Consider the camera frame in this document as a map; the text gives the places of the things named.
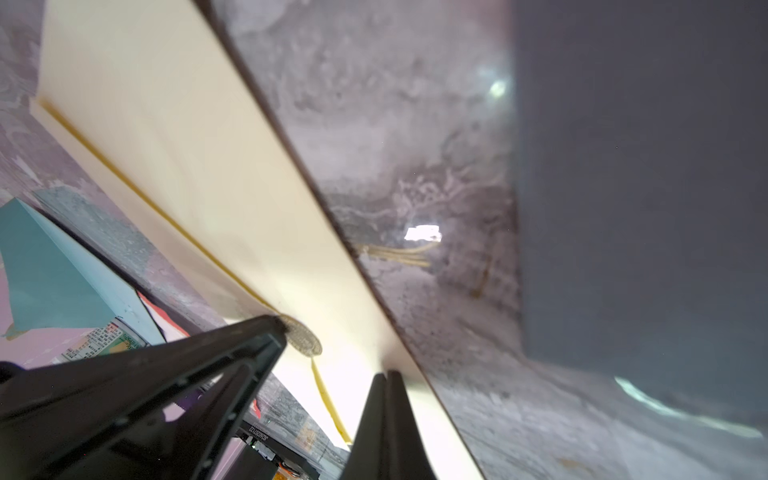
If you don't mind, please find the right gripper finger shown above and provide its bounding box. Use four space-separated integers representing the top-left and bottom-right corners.
341 370 436 480

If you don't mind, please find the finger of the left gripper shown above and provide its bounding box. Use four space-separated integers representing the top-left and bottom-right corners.
1 316 287 479

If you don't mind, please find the red bordered pink card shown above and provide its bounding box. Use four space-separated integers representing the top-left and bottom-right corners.
137 292 190 343

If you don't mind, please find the teal green envelope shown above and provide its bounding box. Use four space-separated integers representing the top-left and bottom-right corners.
1 199 165 345

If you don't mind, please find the cream yellow envelope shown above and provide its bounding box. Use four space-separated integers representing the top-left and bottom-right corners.
31 1 481 479

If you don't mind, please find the grey envelope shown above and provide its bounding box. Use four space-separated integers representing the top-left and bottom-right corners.
514 1 767 422

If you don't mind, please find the green white can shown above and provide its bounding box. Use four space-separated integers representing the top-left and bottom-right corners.
53 319 148 364

